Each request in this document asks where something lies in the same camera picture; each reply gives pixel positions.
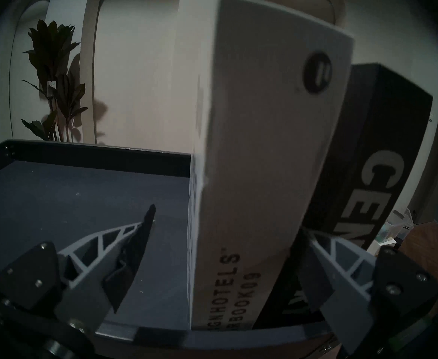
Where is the tall green potted plant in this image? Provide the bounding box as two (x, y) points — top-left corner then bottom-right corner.
(21, 20), (88, 142)

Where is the silver book small black lettering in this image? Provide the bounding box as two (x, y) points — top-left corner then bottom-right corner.
(187, 0), (355, 331)

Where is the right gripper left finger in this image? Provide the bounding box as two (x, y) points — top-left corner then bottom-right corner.
(0, 204), (157, 332)

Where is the black CENTURY book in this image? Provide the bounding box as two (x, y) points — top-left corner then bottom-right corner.
(253, 63), (434, 329)

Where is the black metal shelf cart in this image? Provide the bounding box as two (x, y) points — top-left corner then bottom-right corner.
(0, 139), (341, 359)

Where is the clear plastic storage container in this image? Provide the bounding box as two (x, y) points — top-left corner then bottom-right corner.
(375, 209), (415, 243)

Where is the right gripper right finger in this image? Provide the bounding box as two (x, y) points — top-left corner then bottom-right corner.
(298, 227), (438, 355)

